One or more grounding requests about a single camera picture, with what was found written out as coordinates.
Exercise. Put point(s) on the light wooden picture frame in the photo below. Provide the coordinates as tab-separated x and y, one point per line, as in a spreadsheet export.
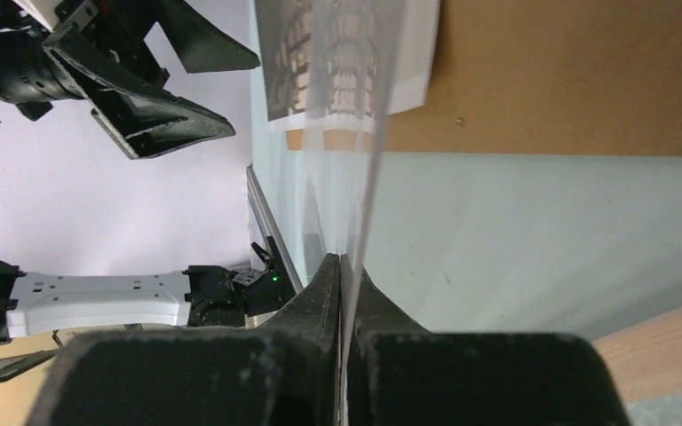
645	360

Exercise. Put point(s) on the left aluminium corner rail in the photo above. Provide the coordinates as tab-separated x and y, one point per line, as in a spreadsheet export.
269	228

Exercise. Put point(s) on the brown backing board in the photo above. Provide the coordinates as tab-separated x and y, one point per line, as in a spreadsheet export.
547	77

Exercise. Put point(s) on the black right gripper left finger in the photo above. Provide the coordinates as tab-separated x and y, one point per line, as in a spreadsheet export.
283	372

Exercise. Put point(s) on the printed photo with white border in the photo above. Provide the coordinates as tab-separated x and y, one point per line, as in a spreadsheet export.
329	58

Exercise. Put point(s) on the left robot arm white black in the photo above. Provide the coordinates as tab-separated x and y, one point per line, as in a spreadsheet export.
32	303

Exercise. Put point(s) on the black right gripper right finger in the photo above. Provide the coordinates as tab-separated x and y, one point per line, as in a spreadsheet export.
400	373

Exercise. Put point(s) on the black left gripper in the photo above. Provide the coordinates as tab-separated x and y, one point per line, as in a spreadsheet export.
143	119

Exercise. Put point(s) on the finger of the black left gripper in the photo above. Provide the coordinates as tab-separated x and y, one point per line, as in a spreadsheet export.
200	46

